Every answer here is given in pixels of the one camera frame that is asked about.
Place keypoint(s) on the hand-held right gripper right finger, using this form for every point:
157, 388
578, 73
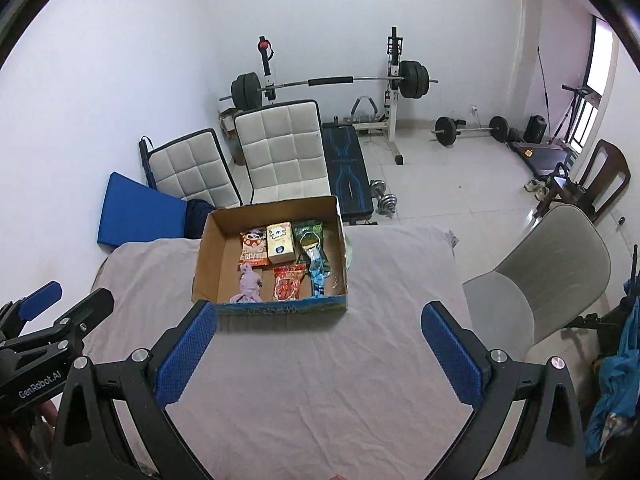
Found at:
450, 355

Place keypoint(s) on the person's left hand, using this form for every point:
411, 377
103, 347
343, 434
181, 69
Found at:
47, 416

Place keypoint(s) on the pale yellow tissue pack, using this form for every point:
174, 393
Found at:
281, 242

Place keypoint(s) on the dark blue cloth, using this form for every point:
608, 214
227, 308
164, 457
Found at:
197, 220

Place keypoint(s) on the white shoe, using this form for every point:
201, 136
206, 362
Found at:
542, 187
531, 186

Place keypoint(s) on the treadmill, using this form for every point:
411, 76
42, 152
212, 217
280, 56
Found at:
542, 157

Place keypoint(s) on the red snack packet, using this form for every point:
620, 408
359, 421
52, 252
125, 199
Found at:
289, 285

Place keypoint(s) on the purple cloth bundle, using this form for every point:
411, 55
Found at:
247, 285

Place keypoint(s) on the grey bench attachment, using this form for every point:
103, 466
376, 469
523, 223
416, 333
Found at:
367, 119

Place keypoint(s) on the orange panda snack packet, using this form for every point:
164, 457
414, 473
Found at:
252, 250

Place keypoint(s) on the green snack packet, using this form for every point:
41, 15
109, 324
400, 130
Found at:
307, 237

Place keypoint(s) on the black blue weight bench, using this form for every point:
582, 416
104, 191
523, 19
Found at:
347, 175

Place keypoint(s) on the grey plastic chair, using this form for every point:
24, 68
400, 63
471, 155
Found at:
550, 260

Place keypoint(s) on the white padded chair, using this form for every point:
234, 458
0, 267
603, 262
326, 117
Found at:
192, 175
285, 155

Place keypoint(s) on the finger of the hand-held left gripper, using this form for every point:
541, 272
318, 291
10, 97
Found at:
90, 310
40, 300

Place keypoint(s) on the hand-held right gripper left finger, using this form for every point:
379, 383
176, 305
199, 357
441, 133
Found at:
185, 355

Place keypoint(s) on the dark wooden chair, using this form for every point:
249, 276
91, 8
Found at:
612, 170

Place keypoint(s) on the blue snack packet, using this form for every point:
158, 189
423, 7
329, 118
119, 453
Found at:
317, 277

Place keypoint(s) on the cardboard box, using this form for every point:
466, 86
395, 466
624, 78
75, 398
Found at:
220, 260

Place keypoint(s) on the long barbell with black plates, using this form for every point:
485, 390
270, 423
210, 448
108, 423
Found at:
330, 80

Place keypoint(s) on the blue garment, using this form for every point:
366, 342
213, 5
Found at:
615, 390

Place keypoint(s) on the window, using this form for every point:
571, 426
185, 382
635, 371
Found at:
600, 70

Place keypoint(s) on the blue foam mat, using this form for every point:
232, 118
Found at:
135, 210

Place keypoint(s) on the thin black pole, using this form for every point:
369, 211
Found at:
545, 92

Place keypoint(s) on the black stand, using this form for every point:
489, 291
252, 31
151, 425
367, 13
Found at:
612, 332

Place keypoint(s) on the short barbell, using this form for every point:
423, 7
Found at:
472, 131

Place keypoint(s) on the chrome dumbbell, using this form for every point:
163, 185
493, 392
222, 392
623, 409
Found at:
386, 205

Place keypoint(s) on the white barbell rack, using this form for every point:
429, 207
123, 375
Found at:
392, 125

